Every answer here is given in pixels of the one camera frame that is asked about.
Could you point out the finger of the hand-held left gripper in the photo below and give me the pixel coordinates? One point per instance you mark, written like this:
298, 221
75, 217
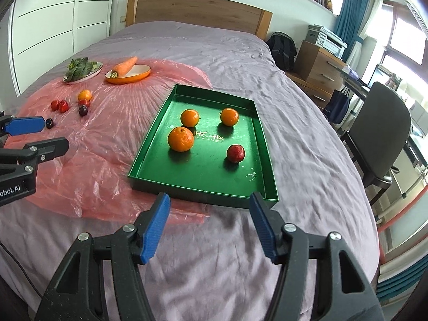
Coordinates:
26, 125
50, 147

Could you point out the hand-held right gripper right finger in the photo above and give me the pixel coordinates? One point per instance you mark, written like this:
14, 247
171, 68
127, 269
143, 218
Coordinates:
262, 227

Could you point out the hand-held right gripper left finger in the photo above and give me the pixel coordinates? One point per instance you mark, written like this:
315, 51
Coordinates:
155, 227

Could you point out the dark purple plum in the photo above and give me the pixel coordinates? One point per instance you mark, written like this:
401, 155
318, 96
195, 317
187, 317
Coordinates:
49, 123
82, 110

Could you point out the small red apple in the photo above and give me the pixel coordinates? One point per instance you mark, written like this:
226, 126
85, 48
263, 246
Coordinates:
235, 153
83, 102
54, 104
64, 106

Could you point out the orange mandarin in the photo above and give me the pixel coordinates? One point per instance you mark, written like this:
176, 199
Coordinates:
189, 118
181, 138
229, 116
85, 95

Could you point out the green rectangular tray box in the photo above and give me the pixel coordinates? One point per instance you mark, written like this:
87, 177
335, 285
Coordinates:
207, 174

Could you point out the pink plastic sheet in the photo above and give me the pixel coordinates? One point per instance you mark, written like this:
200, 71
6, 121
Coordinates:
110, 123

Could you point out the green bok choy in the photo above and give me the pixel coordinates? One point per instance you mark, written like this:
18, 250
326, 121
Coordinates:
80, 68

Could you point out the white oval plate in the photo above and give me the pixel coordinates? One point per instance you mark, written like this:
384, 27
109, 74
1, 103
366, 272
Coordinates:
94, 73

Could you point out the white wardrobe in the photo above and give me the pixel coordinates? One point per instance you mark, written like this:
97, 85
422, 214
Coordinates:
50, 23

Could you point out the orange carrot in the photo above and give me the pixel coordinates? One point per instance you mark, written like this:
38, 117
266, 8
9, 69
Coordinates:
125, 67

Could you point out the orange oval plate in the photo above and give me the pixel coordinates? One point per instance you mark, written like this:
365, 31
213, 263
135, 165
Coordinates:
137, 73

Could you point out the dark blue bag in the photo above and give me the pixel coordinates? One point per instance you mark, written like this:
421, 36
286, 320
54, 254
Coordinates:
336, 105

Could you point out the dark grey chair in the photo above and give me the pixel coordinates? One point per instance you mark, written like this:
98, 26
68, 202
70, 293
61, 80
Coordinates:
378, 123

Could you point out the wooden drawer cabinet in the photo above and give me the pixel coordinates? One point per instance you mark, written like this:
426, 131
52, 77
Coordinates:
317, 67

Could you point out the glass desk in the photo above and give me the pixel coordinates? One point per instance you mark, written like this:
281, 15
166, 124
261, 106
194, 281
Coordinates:
354, 80

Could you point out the black backpack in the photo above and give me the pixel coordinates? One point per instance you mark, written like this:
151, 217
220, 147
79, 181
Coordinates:
281, 50

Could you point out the laptop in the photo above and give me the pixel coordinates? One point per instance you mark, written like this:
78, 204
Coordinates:
378, 75

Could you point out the white printer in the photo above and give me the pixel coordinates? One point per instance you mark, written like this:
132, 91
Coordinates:
334, 43

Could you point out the wooden headboard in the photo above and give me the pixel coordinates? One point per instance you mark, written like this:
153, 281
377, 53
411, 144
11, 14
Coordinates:
200, 13

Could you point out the long teal curtain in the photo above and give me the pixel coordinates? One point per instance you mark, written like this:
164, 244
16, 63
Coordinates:
351, 16

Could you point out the window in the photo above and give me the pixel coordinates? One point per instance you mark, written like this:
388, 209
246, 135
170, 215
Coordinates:
404, 40

